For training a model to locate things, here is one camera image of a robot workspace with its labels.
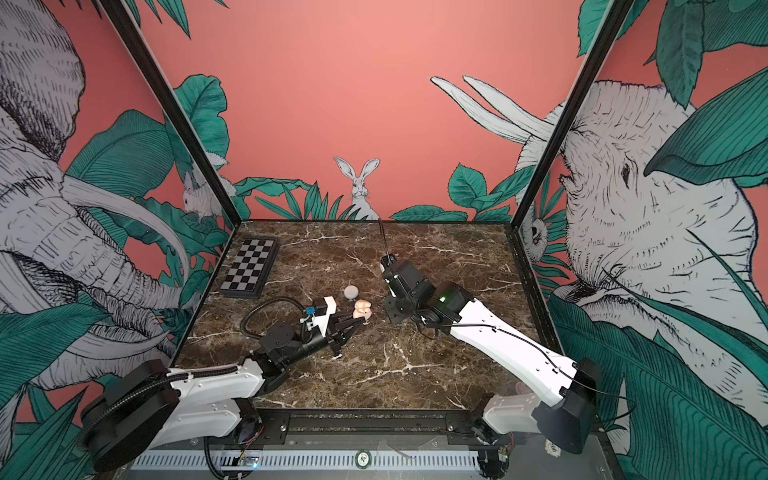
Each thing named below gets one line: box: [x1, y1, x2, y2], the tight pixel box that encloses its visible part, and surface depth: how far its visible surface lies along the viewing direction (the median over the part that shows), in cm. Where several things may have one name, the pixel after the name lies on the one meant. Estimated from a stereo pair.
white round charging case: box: [344, 285, 359, 300], surface depth 102 cm
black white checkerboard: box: [219, 236, 280, 299], surface depth 103 cm
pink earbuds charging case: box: [353, 299, 372, 322], surface depth 74 cm
